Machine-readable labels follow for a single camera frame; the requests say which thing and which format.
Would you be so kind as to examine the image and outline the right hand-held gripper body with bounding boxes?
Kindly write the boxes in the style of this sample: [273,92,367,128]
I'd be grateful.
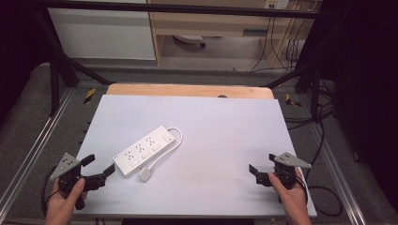
[255,152,313,190]

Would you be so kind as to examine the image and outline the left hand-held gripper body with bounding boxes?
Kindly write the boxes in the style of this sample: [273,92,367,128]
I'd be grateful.
[50,152,108,211]

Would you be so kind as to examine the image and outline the person's right hand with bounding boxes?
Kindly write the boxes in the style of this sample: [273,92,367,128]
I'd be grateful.
[268,168,313,225]

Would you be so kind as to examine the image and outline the person's left hand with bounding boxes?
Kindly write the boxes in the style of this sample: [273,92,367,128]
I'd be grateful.
[44,177,89,225]

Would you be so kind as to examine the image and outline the white plug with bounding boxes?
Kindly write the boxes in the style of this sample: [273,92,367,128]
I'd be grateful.
[137,167,154,183]

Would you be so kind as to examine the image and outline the white table cover board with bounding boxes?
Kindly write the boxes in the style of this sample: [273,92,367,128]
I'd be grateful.
[73,94,318,218]

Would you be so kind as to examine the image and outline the yellow black tape marker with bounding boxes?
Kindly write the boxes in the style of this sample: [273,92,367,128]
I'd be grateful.
[284,93,302,108]
[83,87,97,105]

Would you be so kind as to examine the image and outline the wooden table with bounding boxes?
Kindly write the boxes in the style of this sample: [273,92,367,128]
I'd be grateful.
[105,82,275,100]

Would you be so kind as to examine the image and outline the black curtain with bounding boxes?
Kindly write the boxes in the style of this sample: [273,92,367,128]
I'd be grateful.
[313,0,398,214]
[0,0,53,121]

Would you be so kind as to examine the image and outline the white cabinet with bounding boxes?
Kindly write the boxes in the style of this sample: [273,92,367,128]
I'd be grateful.
[47,0,157,61]

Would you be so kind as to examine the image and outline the light wooden desk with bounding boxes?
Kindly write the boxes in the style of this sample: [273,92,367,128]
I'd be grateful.
[146,0,317,68]

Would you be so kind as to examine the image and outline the right hand-held gripper cable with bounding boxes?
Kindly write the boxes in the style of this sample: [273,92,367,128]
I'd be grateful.
[294,173,310,204]

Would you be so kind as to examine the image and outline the hand-held gripper cable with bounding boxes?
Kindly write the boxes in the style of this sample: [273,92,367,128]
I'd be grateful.
[40,167,63,218]
[294,173,310,204]

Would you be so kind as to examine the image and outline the aluminium floor rail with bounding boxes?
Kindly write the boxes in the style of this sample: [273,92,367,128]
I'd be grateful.
[308,121,368,225]
[0,88,75,214]

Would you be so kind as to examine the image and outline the left hand-held gripper cable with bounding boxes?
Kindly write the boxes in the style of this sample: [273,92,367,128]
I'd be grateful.
[40,167,63,218]

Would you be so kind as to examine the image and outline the bundle of black floor cables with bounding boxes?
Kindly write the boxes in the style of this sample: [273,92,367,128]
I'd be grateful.
[283,79,338,131]

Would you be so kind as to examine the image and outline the black floor cable loop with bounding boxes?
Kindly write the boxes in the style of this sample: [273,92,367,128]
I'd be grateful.
[304,120,344,218]

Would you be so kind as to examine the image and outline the white power strip cable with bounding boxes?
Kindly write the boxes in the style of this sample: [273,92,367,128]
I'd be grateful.
[145,126,184,173]

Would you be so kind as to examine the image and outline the hanging black cables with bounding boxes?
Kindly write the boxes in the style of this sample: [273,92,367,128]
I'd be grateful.
[249,15,306,74]

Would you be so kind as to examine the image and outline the white wall outlet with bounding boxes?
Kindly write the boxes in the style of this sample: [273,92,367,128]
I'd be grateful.
[264,0,289,10]

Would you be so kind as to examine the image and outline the black metal frame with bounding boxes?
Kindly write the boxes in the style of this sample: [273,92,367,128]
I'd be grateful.
[32,0,334,124]

